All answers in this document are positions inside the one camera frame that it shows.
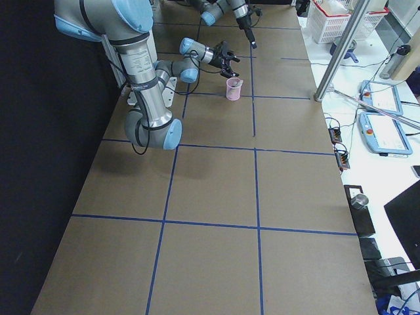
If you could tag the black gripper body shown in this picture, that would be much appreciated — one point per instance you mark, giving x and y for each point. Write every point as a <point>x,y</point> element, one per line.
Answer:
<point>216,61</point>
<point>244,23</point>

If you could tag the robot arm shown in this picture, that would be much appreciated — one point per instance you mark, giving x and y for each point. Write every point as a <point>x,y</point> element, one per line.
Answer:
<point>127,24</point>
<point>210,13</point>

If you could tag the pink mesh pen holder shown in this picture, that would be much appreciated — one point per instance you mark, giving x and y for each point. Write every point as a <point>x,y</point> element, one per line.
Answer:
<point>231,93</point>

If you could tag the white plastic basket red rim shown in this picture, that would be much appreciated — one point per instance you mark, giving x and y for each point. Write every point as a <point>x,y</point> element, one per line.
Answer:
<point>327,20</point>

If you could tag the blue saucepan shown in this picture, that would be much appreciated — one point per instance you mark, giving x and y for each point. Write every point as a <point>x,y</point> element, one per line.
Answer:
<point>350,51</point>

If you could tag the black orange usb hub upper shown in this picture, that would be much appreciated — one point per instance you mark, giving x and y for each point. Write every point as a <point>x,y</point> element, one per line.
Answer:
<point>335,135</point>

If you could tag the black orange usb hub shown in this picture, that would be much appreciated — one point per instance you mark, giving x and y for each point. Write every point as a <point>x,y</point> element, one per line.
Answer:
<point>335,135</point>
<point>342,159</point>

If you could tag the black orange usb hub lower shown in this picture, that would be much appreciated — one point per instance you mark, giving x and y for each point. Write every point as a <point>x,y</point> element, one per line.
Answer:
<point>342,159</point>

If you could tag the upper blue teach pendant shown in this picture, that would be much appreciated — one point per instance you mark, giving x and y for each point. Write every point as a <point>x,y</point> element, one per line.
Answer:
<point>383,96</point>

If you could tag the blue teach pendant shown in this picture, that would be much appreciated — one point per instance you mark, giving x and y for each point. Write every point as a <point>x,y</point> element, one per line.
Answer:
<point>383,135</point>
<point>383,96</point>

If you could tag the grey water bottle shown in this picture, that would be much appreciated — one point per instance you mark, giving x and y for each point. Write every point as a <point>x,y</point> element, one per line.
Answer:
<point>395,60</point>

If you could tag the lower blue teach pendant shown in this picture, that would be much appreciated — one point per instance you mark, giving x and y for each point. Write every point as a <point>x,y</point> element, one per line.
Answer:
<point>383,135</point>

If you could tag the metal cup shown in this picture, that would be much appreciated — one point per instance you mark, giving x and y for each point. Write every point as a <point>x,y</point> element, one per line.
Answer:
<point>359,201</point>

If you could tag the black monitor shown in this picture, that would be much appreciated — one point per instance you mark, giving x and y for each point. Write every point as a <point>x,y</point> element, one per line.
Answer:
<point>403,214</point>

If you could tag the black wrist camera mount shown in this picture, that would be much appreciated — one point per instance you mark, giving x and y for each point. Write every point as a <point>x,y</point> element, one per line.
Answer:
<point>222,50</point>
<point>256,11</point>

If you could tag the white camera stand post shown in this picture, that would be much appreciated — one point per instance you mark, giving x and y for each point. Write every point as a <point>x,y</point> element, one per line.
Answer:
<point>145,46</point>

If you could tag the aluminium frame post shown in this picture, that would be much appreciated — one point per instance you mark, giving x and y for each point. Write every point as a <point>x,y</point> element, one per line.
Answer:
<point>346,39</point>

